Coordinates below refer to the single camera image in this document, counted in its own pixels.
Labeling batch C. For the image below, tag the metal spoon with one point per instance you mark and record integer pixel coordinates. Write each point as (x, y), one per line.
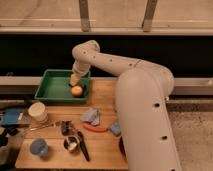
(45, 126)

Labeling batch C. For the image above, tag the dark red bowl with berries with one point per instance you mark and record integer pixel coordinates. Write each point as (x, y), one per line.
(121, 147)

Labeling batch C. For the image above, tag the black marker pen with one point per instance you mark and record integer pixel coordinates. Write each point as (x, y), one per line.
(83, 146)

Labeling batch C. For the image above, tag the orange round fruit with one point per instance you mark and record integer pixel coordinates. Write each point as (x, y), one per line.
(77, 91)

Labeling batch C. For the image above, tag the grey blue crumpled cloth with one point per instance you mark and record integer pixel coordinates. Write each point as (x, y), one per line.
(91, 116)

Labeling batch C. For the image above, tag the green plastic tray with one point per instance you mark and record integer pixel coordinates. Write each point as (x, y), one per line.
(54, 88)

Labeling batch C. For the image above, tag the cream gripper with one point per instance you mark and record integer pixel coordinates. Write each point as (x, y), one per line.
(74, 79)

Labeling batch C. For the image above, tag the red chili pepper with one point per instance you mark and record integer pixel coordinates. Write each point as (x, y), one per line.
(94, 128)

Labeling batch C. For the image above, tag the dark brown eraser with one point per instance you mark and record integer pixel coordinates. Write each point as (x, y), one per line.
(81, 85)

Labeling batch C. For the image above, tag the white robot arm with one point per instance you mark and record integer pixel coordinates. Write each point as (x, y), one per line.
(140, 93)

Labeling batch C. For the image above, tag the small metal cup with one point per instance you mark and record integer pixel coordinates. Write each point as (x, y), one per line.
(71, 143)

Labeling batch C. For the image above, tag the blue plastic cup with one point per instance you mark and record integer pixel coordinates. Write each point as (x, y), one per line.
(39, 147)

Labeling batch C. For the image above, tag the blue box device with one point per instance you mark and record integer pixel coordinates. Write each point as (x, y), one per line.
(14, 117)

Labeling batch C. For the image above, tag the white paper cup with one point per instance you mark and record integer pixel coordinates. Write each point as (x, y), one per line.
(38, 111)

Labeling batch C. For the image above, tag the blue sponge block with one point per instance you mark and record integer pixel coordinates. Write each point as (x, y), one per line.
(115, 128)

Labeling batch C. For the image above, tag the dark small toy object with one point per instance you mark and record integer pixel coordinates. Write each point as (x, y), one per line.
(67, 128)

